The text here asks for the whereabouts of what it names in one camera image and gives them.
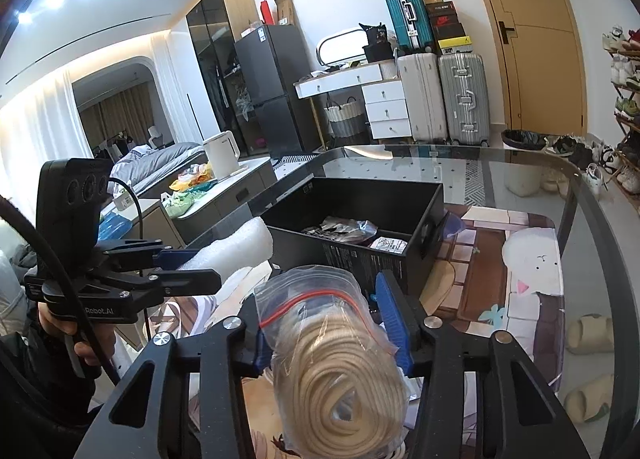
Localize white bubble wrap roll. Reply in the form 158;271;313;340
178;217;273;281

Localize black cardboard box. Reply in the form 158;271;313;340
260;177;447;304

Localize bagged beige rope coil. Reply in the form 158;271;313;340
252;264;409;458

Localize person's left hand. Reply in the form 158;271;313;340
38;303;116;366

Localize beige slipper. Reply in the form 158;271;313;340
566;314;614;355
564;375;614;424

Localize grey side cabinet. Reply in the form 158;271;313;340
172;156;277;245

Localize bed with grey blanket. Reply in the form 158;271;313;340
111;141;206;197

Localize white electric kettle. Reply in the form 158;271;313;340
203;130;240;179

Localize anime printed desk mat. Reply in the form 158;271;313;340
150;203;568;459

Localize clear bag in box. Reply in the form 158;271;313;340
303;216;378;245

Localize small white packet in box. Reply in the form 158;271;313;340
369;237;408;254

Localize woven laundry basket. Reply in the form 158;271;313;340
324;97;367;138

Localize black refrigerator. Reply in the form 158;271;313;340
235;24;321;158

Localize dark glass wardrobe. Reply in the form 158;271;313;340
186;0;267;156

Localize oval black-framed mirror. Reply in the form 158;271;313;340
316;29;368;67

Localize white drawer desk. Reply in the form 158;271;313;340
294;60;412;140

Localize black handbag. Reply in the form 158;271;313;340
359;22;394;63

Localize white suitcase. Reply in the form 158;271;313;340
397;52;448;142

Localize teal suitcase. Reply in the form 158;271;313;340
385;0;436;54

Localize silver suitcase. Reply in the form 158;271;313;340
438;52;490;146

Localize stacked shoe boxes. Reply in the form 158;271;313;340
423;0;472;52

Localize wooden shoe rack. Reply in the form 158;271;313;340
602;24;639;211

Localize wooden door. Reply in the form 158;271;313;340
484;0;587;135

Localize black camera module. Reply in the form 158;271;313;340
36;158;113;259

